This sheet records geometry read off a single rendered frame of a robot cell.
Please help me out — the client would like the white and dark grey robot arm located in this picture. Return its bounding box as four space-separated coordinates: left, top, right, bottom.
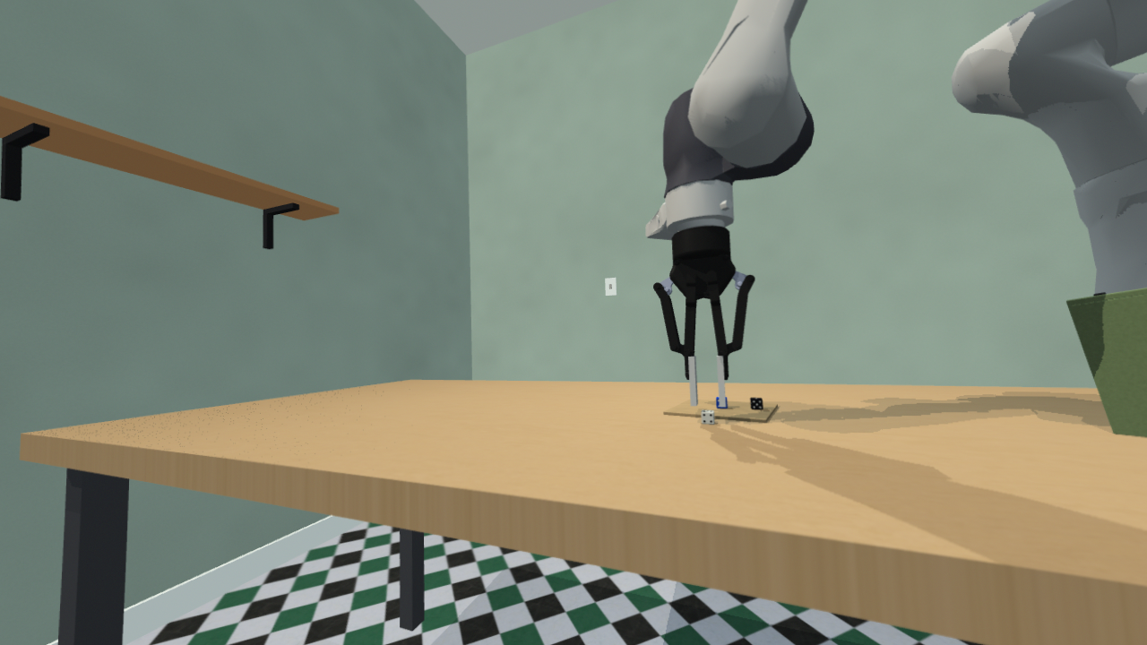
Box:
645 0 1147 294

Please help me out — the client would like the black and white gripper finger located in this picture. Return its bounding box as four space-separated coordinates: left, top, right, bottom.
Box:
707 271 755 407
653 272 699 407

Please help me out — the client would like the tan square mat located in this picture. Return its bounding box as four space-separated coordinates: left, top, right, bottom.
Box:
663 401 778 423

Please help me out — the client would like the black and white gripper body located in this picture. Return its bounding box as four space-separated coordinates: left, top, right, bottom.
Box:
669 226 736 300

